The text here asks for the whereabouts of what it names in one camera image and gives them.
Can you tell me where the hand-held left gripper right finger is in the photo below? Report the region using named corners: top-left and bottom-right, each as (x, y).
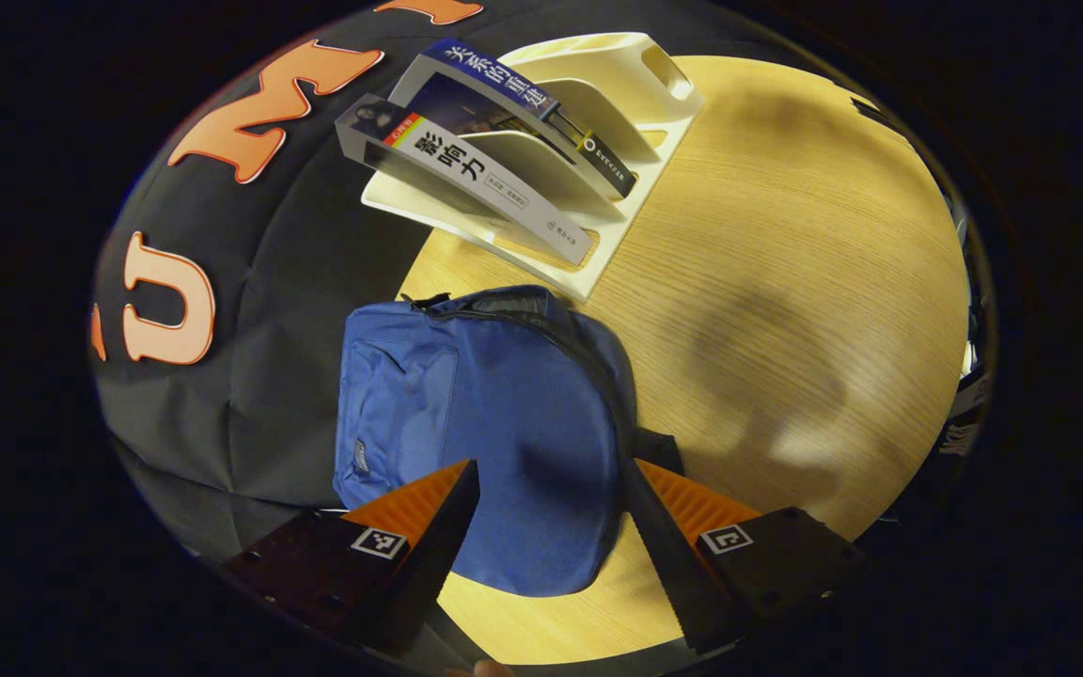
top-left (621, 456), bottom-right (871, 654)

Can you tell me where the white plastic bookshelf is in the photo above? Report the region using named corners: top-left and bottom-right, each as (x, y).
top-left (360, 31), bottom-right (704, 302)

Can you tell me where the black backdrop cloth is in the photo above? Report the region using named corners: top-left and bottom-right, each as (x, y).
top-left (90, 0), bottom-right (552, 565)

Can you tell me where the blue spine book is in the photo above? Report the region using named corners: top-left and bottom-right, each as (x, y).
top-left (389, 38), bottom-right (638, 200)

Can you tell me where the blue schoolbag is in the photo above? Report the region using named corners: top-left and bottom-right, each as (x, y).
top-left (333, 285), bottom-right (685, 598)

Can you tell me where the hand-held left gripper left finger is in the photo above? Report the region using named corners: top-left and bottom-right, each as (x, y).
top-left (222, 459), bottom-right (481, 654)

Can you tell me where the grey book with portrait cover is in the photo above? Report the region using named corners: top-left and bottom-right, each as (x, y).
top-left (335, 92), bottom-right (594, 267)

